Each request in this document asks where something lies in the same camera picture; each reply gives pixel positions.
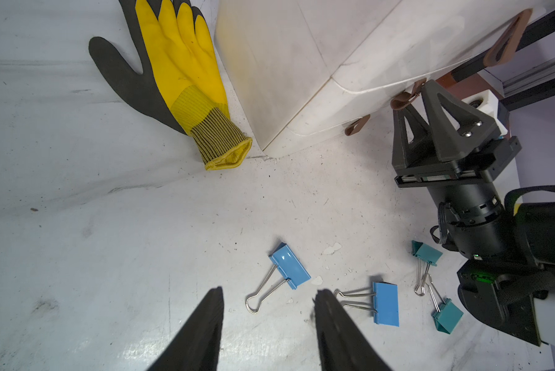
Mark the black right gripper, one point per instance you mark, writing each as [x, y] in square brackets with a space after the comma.
[471, 218]

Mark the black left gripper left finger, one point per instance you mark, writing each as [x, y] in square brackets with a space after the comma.
[197, 345]

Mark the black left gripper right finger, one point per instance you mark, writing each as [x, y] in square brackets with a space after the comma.
[341, 345]

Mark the blue binder clip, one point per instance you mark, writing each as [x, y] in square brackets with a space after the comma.
[292, 272]
[382, 302]

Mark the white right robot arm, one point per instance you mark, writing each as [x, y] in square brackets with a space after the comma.
[515, 294]

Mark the teal binder clip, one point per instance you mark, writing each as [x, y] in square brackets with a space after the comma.
[427, 257]
[446, 314]

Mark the white three-drawer cabinet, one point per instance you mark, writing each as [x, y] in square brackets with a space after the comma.
[305, 70]

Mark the yellow black work glove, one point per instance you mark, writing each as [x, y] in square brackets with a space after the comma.
[180, 85]

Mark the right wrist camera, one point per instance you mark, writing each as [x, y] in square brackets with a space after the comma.
[488, 103]

